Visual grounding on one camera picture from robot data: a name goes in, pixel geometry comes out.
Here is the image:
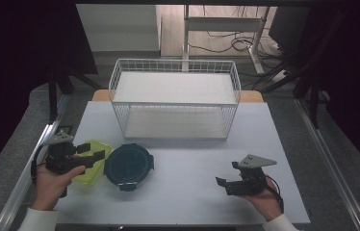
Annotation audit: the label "hand-held gripper black cable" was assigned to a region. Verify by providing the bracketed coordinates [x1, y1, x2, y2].
[264, 174, 285, 215]
[30, 143, 53, 186]

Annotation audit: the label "white cabinet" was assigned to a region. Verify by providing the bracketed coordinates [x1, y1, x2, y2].
[75, 3, 164, 53]

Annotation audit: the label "square container with green lid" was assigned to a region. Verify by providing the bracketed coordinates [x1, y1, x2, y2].
[71, 139, 114, 187]

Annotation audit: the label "round container with dark lid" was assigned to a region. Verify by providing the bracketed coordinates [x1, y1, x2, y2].
[103, 142, 156, 193]

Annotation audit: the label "black curtain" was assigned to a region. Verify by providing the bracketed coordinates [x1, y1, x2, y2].
[0, 0, 99, 188]
[309, 0, 360, 185]

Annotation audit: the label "wooden table under white board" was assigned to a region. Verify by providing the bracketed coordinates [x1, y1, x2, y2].
[90, 89, 265, 104]

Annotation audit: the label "person's right hand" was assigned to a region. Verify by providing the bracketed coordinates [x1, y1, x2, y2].
[237, 178, 284, 222]

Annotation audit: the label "right hand-held gripper black cable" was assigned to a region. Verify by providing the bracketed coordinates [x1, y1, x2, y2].
[264, 174, 285, 215]

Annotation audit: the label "black cables on floor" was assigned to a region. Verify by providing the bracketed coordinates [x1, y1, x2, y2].
[187, 5, 286, 56]

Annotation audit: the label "white wire shelf rack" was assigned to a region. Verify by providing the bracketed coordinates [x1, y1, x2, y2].
[108, 58, 243, 141]

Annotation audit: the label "black metal stand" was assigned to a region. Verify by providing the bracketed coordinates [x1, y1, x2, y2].
[292, 78, 330, 130]
[47, 67, 103, 125]

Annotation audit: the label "person's left hand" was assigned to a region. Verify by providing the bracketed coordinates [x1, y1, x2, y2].
[31, 164, 87, 212]

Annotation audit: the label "aluminium rail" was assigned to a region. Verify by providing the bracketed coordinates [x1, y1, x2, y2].
[295, 97, 360, 231]
[0, 93, 70, 231]

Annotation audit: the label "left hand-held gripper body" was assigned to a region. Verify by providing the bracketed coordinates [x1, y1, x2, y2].
[43, 129, 88, 176]

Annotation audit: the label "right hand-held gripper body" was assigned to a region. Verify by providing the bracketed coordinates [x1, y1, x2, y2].
[224, 154, 278, 196]

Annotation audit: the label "white metal table frame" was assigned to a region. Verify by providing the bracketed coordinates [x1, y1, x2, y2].
[182, 4, 270, 76]

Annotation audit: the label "left hand-held gripper black cable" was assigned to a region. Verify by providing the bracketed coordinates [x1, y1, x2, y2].
[30, 143, 53, 186]

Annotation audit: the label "white power strip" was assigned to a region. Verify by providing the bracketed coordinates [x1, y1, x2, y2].
[270, 68, 289, 85]

